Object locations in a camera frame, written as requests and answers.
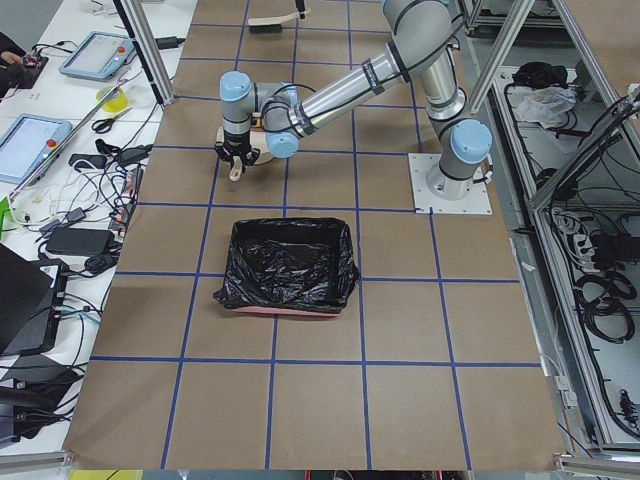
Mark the blue teach pendant far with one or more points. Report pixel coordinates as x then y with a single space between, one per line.
98 57

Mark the yellow tape roll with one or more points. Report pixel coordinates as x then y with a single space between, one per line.
116 101

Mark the black scissors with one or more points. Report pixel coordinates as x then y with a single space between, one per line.
105 125

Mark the aluminium frame post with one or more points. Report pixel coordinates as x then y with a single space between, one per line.
139 31

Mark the white hand brush black bristles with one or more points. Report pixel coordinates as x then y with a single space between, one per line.
274 24

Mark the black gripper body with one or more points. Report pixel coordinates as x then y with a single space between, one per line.
235 140

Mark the black trash bag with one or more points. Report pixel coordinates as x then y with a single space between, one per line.
298 265

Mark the blue teach pendant near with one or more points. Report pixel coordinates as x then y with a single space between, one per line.
27 142

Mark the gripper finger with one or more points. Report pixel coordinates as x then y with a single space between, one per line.
301 8
250 157
231 157

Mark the black cloth bundle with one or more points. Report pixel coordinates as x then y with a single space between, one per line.
540 75

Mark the beige plastic dustpan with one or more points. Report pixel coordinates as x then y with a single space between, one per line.
259 141

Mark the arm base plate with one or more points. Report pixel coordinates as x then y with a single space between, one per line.
434 193

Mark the black power adapter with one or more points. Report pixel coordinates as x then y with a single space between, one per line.
79 241

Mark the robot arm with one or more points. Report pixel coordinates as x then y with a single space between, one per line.
417 52

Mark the white crumpled cloth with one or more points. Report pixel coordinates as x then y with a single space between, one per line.
549 107

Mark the black laptop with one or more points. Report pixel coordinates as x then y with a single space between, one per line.
31 296

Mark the blue teach pendant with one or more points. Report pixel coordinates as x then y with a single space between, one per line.
98 57
27 142

